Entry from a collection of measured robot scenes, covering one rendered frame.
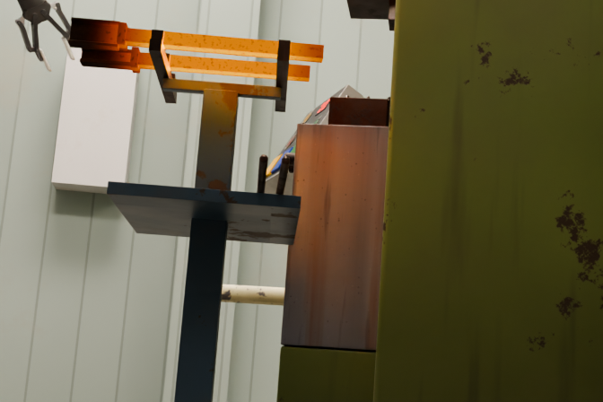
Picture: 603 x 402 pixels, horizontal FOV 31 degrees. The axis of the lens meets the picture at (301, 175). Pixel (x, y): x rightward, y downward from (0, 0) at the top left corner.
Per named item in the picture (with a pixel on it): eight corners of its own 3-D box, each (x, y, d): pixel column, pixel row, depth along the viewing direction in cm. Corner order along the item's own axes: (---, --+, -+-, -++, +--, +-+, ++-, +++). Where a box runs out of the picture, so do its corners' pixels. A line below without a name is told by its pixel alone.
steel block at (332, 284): (280, 344, 207) (297, 122, 217) (303, 354, 244) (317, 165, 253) (576, 363, 200) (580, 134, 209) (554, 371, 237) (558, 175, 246)
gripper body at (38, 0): (38, -16, 306) (51, 13, 311) (11, -5, 304) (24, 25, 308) (45, -13, 300) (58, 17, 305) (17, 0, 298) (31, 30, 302)
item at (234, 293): (216, 301, 268) (218, 281, 269) (221, 304, 273) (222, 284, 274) (392, 312, 262) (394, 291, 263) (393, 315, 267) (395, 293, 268)
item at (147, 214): (106, 193, 165) (108, 180, 165) (136, 233, 204) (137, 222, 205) (300, 208, 166) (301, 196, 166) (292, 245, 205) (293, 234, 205)
